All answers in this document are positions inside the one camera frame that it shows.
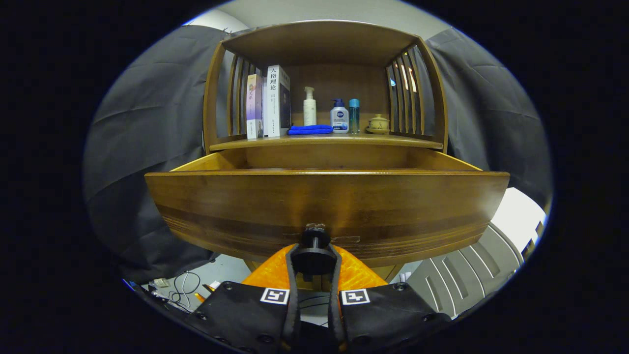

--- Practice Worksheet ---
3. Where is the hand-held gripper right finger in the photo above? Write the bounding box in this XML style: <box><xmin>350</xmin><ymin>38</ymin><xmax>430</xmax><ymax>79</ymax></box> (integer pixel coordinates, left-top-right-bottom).
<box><xmin>327</xmin><ymin>244</ymin><xmax>453</xmax><ymax>354</ymax></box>

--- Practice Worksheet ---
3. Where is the thick white book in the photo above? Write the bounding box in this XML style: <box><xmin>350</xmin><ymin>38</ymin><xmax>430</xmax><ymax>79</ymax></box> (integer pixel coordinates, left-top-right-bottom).
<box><xmin>263</xmin><ymin>65</ymin><xmax>291</xmax><ymax>138</ymax></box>

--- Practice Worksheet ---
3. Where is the blue folded cloth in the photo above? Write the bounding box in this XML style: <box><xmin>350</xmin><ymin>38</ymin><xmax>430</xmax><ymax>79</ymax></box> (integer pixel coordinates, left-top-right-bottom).
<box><xmin>287</xmin><ymin>124</ymin><xmax>334</xmax><ymax>135</ymax></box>

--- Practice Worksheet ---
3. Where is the white pump bottle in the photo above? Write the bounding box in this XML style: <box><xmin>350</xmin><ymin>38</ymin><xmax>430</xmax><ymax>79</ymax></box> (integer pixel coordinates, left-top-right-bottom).
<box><xmin>303</xmin><ymin>87</ymin><xmax>317</xmax><ymax>126</ymax></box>

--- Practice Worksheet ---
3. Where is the white bottle with blue cap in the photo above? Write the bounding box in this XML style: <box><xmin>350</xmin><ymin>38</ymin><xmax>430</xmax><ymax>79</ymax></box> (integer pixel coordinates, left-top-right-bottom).
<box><xmin>330</xmin><ymin>98</ymin><xmax>349</xmax><ymax>134</ymax></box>

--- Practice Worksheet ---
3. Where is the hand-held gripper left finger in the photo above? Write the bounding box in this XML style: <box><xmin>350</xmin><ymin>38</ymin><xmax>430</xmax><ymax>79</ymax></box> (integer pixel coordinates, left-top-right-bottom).
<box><xmin>189</xmin><ymin>244</ymin><xmax>301</xmax><ymax>354</ymax></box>

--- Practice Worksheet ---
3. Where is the beige lidded teacup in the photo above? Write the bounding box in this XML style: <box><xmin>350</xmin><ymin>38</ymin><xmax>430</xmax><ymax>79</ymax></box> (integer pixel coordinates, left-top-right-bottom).
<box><xmin>366</xmin><ymin>114</ymin><xmax>391</xmax><ymax>135</ymax></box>

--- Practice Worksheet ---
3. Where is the black floor cable loop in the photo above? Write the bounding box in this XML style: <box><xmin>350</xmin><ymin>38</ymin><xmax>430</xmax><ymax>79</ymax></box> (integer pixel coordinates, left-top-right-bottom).
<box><xmin>170</xmin><ymin>270</ymin><xmax>202</xmax><ymax>310</ymax></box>

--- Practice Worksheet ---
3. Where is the wooden drawer with black knob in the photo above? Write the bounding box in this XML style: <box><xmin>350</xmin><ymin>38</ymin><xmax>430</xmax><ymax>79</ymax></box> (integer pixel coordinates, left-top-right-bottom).
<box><xmin>144</xmin><ymin>147</ymin><xmax>511</xmax><ymax>276</ymax></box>

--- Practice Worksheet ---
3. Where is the purple book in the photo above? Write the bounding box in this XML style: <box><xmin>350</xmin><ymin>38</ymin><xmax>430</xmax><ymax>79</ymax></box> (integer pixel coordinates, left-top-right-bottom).
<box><xmin>246</xmin><ymin>74</ymin><xmax>264</xmax><ymax>140</ymax></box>

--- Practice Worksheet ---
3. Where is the white flat panel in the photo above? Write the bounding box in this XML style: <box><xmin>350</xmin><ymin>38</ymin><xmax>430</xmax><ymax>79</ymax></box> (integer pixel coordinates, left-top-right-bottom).
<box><xmin>491</xmin><ymin>187</ymin><xmax>547</xmax><ymax>254</ymax></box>

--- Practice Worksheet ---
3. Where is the grey ribbed panel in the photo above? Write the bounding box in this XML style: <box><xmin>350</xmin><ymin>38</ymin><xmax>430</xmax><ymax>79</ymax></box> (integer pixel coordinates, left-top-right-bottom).
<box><xmin>405</xmin><ymin>224</ymin><xmax>524</xmax><ymax>318</ymax></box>

